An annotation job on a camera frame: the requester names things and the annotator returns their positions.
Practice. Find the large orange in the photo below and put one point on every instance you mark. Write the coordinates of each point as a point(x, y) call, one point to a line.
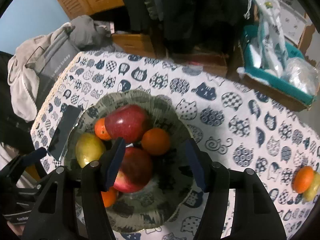
point(303, 179)

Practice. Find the grey clothes pile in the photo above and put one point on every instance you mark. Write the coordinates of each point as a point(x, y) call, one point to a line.
point(39, 61)

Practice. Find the small tangerine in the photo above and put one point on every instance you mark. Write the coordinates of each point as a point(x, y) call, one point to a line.
point(156, 141)
point(109, 197)

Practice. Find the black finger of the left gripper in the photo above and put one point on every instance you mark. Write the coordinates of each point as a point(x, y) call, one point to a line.
point(17, 166)

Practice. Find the black hanging coat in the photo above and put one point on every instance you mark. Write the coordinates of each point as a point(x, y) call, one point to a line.
point(213, 25)

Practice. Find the white blue rice bag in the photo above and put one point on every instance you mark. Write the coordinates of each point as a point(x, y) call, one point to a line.
point(271, 40)

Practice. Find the cat-patterned white blue tablecloth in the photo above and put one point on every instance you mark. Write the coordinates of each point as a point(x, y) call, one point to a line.
point(236, 125)

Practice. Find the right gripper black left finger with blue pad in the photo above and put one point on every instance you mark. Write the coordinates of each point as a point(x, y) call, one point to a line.
point(54, 213)

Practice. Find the red apple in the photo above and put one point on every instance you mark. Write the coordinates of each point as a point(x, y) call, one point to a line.
point(135, 171)
point(129, 122)

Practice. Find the orange tangerine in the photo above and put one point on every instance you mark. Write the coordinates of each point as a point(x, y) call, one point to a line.
point(100, 130)

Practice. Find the black smartphone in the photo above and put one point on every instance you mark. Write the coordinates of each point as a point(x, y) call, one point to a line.
point(58, 143)

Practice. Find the clear plastic bag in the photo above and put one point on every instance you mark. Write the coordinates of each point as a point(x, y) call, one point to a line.
point(302, 75)

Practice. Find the teal cardboard box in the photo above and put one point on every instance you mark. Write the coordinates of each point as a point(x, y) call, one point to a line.
point(279, 90)

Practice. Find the green patterned bowl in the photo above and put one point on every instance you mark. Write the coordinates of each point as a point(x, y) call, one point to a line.
point(172, 179)

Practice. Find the white patterned storage box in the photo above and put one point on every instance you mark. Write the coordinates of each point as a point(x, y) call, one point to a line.
point(293, 23)

